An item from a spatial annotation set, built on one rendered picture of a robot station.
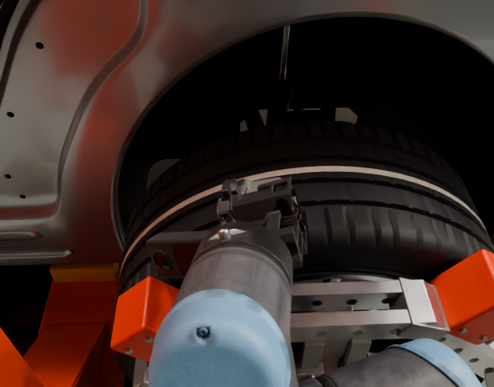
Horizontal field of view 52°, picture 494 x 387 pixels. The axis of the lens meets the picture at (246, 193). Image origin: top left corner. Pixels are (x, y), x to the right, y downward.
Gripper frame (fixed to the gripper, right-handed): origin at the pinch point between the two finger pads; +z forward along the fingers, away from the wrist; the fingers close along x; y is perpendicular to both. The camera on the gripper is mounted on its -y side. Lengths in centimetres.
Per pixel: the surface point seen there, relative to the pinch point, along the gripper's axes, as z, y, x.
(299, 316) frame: -9.9, 3.8, -13.2
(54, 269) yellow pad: 32, -53, -17
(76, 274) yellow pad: 33, -49, -20
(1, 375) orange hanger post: -19.6, -28.2, -7.4
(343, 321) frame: -9.9, 8.7, -15.0
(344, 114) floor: 205, 19, -37
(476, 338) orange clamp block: -5.9, 23.7, -23.5
